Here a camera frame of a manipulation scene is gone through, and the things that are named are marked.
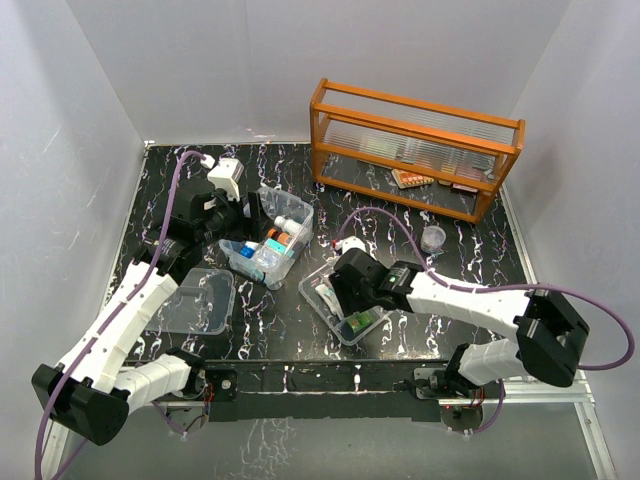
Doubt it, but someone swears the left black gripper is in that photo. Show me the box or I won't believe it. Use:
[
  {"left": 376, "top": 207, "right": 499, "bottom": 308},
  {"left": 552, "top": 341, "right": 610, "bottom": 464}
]
[{"left": 197, "top": 186, "right": 273, "bottom": 247}]

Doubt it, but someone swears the clear plastic medicine box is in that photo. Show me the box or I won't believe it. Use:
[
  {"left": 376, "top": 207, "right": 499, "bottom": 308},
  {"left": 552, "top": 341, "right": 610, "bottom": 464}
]
[{"left": 218, "top": 187, "right": 314, "bottom": 290}]

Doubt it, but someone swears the brown bottle orange cap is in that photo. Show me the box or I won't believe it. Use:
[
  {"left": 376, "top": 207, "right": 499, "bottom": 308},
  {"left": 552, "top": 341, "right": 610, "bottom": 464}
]
[{"left": 267, "top": 228, "right": 293, "bottom": 248}]

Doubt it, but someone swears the blue header plastic packet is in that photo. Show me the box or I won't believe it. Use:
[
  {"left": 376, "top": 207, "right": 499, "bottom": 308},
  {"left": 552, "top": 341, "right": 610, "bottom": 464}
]
[{"left": 252, "top": 239, "right": 286, "bottom": 268}]

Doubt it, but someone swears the white medicine bottle green label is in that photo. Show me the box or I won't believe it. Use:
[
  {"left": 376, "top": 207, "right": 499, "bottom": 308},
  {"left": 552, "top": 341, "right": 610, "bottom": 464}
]
[{"left": 274, "top": 216, "right": 302, "bottom": 236}]

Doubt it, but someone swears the small green box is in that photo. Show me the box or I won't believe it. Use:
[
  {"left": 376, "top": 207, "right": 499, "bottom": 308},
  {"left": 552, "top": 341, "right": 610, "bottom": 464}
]
[{"left": 347, "top": 312, "right": 376, "bottom": 333}]

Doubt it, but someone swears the clear compartment organizer tray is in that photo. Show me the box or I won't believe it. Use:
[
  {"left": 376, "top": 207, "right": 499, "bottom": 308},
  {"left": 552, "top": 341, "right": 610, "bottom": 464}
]
[{"left": 298, "top": 258, "right": 389, "bottom": 346}]

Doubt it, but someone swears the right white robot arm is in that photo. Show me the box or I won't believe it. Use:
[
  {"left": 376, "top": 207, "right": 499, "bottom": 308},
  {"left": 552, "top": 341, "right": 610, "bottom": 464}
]
[{"left": 329, "top": 248, "right": 589, "bottom": 397}]

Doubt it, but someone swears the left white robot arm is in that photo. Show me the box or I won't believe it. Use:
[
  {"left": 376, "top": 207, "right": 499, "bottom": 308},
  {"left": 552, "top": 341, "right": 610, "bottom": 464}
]
[{"left": 31, "top": 180, "right": 266, "bottom": 446}]

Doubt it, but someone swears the small clear round jar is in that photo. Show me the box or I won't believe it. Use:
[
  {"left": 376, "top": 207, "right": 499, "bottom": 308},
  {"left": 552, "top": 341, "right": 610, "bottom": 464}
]
[{"left": 420, "top": 225, "right": 446, "bottom": 253}]

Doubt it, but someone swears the clear plastic box lid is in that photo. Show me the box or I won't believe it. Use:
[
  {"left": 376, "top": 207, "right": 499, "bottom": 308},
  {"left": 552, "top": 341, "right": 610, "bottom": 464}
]
[{"left": 146, "top": 268, "right": 236, "bottom": 336}]

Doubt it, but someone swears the orange wooden shelf rack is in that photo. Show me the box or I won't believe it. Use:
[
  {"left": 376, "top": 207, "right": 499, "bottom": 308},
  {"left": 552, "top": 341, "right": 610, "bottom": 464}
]
[{"left": 309, "top": 78, "right": 526, "bottom": 224}]

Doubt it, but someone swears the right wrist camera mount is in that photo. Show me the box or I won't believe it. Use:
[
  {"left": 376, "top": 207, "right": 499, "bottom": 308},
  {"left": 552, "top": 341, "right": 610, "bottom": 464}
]
[{"left": 333, "top": 236, "right": 367, "bottom": 255}]

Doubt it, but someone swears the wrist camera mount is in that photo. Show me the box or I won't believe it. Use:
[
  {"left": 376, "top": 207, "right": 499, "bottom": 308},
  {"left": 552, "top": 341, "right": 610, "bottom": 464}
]
[
  {"left": 200, "top": 155, "right": 244, "bottom": 201},
  {"left": 333, "top": 236, "right": 367, "bottom": 255}
]

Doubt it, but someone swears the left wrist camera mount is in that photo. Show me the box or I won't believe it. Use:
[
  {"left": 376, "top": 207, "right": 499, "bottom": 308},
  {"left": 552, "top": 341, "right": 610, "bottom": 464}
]
[{"left": 200, "top": 155, "right": 244, "bottom": 201}]

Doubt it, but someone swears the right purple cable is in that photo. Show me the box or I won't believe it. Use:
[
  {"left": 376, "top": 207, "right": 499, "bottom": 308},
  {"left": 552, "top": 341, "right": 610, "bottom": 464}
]
[{"left": 339, "top": 207, "right": 636, "bottom": 372}]

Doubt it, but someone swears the purple cable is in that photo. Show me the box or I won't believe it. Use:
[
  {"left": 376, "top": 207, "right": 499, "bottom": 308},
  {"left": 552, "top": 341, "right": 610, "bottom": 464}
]
[
  {"left": 339, "top": 207, "right": 636, "bottom": 372},
  {"left": 33, "top": 149, "right": 214, "bottom": 480}
]

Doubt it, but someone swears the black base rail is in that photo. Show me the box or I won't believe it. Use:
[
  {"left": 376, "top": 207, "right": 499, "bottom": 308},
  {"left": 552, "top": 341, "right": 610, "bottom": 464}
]
[{"left": 149, "top": 357, "right": 501, "bottom": 424}]

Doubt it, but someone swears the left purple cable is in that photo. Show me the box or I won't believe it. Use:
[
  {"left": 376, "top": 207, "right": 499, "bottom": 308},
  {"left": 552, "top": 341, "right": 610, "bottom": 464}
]
[{"left": 33, "top": 149, "right": 214, "bottom": 480}]

